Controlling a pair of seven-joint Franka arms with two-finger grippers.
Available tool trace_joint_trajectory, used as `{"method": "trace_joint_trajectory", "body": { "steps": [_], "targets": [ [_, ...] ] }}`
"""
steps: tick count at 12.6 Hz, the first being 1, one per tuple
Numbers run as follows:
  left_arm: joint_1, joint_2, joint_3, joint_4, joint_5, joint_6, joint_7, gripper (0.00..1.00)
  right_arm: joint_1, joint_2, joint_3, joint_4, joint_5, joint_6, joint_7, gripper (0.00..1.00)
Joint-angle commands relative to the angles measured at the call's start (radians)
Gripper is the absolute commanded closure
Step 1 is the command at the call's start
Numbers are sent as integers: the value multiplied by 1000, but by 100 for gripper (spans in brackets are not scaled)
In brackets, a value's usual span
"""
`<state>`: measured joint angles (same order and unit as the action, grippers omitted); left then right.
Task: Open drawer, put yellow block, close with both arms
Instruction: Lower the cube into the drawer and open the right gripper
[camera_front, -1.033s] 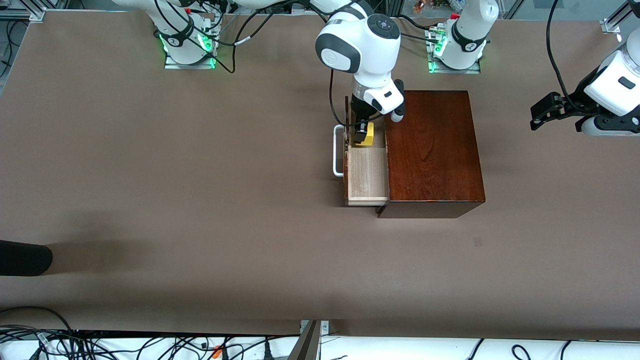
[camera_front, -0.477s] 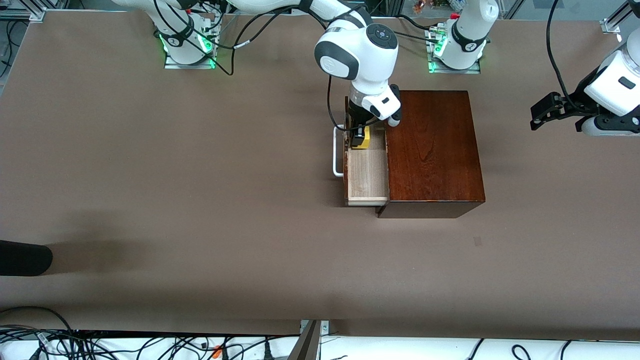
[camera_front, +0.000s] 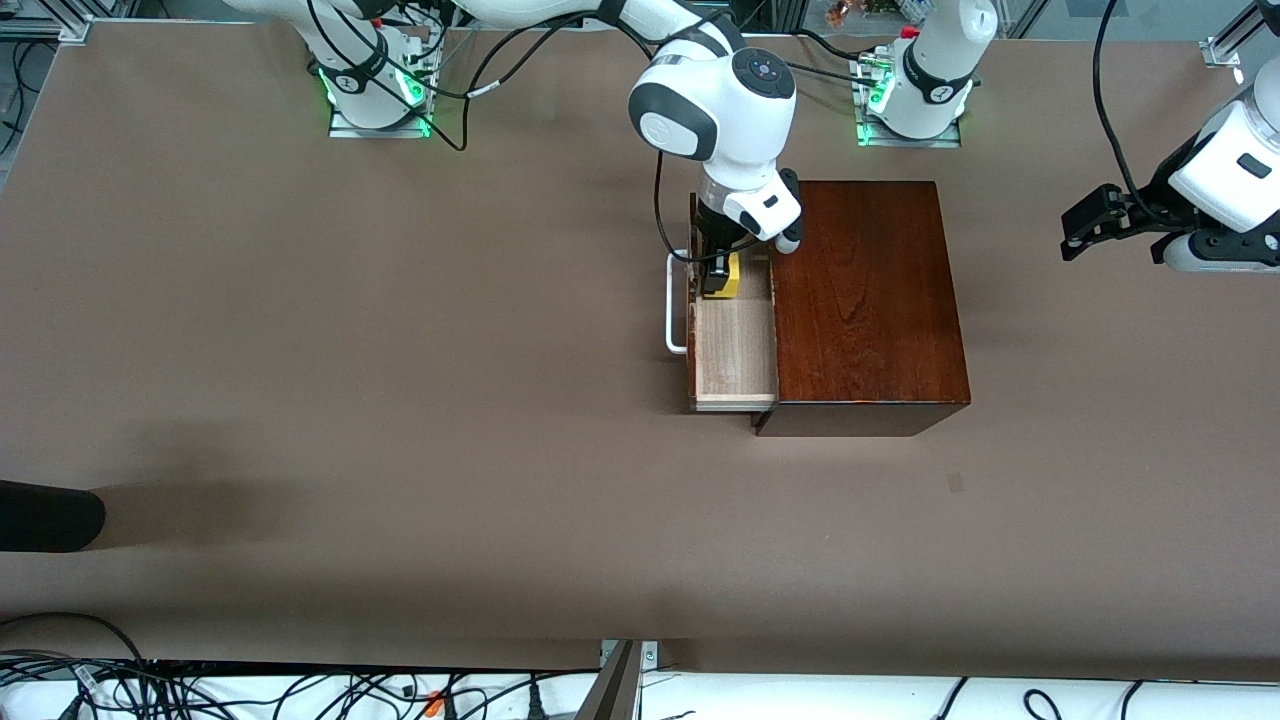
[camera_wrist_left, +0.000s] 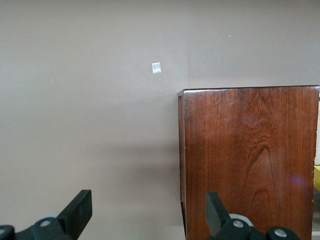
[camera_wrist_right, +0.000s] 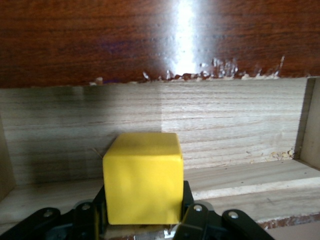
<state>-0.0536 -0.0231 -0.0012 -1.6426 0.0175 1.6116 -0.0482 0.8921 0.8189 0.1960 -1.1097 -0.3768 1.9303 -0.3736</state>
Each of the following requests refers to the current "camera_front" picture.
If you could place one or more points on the dark brown wooden cabinet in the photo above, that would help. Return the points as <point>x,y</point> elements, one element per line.
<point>870,300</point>

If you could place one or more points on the yellow wooden block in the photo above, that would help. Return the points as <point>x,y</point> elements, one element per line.
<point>735,275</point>

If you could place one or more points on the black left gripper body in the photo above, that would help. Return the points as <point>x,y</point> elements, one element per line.
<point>1151,203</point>

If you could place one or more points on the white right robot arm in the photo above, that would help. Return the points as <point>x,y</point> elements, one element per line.
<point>700,110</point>

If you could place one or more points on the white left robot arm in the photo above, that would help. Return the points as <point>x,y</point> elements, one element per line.
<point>940,60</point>

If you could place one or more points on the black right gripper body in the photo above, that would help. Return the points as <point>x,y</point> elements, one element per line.
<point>716,236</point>

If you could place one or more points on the aluminium profile bar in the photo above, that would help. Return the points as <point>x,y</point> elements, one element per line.
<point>615,690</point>

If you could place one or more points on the aluminium frame rail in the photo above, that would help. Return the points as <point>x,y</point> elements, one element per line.
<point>60,28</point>
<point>1235,45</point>

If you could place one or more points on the orange plug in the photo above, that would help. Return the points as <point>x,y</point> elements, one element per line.
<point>433,704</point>

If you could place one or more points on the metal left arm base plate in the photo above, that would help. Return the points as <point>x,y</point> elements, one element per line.
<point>947,141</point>

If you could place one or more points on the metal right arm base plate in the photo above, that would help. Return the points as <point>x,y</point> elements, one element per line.
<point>345,131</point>

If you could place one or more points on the black cylinder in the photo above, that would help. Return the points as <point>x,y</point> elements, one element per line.
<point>50,516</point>

